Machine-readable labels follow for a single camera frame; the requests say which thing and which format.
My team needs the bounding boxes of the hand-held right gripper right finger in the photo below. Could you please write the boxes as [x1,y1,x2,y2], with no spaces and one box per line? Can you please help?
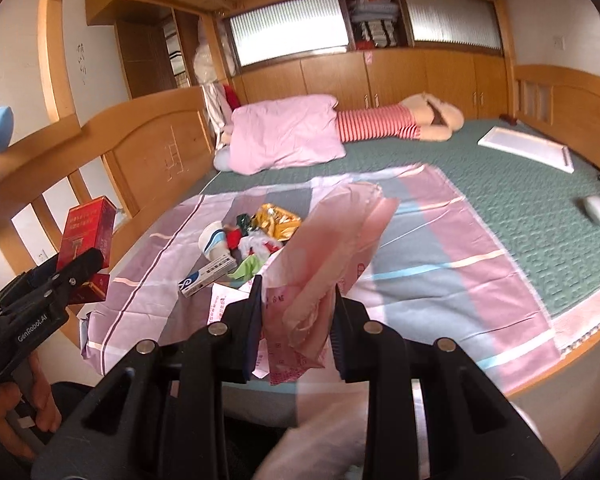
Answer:
[330,285,562,480]

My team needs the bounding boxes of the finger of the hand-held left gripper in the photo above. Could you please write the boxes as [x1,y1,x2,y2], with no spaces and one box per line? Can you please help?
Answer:
[42,247,106,307]

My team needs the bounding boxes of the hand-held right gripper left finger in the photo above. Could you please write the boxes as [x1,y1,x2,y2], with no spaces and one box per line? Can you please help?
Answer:
[32,276,267,480]

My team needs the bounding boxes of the red cardboard box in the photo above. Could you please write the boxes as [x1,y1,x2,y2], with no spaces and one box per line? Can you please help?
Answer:
[59,197,117,306]

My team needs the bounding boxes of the white blue toothpaste box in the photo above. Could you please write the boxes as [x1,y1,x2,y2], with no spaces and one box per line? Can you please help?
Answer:
[178,255,234,299]

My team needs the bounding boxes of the white plastic wrapper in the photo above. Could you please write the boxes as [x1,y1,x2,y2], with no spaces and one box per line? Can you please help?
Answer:
[240,235,284,262]

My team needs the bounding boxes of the white paper cup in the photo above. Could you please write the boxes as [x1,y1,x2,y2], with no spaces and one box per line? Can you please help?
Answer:
[200,221,232,262]

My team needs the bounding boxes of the pink plastic bag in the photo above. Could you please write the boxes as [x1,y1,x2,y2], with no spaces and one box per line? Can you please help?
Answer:
[207,182,401,387]

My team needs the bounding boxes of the yellow snack wrapper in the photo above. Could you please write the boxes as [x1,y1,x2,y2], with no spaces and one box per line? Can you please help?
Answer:
[252,204,302,244]

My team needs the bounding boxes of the person's left hand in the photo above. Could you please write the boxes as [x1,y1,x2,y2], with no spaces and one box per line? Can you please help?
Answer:
[0,352,63,461]

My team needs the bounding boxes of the pink grey striped bedsheet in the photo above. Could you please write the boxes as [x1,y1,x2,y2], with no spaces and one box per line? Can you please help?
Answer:
[80,162,564,394]

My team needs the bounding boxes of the pink pillow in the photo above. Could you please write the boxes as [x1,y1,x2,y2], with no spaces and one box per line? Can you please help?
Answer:
[228,94,347,176]

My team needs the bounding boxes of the striped plush toy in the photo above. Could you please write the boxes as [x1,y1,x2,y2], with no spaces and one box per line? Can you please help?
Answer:
[335,92,465,144]

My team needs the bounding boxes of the green quilted mattress cover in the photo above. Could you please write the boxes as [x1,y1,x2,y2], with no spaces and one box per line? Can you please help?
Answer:
[200,117,600,321]

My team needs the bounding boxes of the wooden bookshelf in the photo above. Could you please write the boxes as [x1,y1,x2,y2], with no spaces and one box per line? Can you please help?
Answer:
[114,9,201,102]

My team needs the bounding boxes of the white stuffed plastic bag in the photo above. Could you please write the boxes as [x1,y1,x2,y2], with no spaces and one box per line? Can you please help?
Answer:
[194,42,231,87]

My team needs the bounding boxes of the pink mattress pad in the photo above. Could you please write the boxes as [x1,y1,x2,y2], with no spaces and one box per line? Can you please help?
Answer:
[550,292,600,357]

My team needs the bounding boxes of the white flat tray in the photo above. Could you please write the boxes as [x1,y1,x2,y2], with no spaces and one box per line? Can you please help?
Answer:
[477,126,576,175]

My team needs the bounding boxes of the wide frosted glass window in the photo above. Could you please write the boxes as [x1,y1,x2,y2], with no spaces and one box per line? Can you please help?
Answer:
[228,0,349,64]

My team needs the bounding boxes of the stack of folded clothes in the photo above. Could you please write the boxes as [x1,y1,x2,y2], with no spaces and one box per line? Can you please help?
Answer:
[344,0,410,51]

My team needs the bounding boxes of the narrow frosted glass window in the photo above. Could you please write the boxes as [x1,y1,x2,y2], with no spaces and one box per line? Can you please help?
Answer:
[402,0,496,52]

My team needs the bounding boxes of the wooden bed frame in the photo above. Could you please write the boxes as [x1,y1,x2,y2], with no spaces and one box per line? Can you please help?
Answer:
[0,64,600,397]

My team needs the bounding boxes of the wooden wall cabinet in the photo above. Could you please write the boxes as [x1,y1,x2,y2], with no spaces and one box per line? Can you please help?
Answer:
[220,45,512,122]

